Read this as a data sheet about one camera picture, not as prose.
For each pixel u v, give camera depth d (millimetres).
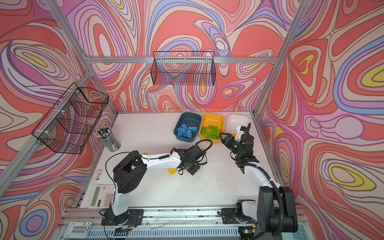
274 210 411
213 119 1132
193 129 1050
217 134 1042
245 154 663
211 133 1050
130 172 521
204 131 1048
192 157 705
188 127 1079
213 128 1074
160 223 734
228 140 750
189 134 1044
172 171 870
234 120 1111
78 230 690
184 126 1081
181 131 1044
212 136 1034
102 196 783
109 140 899
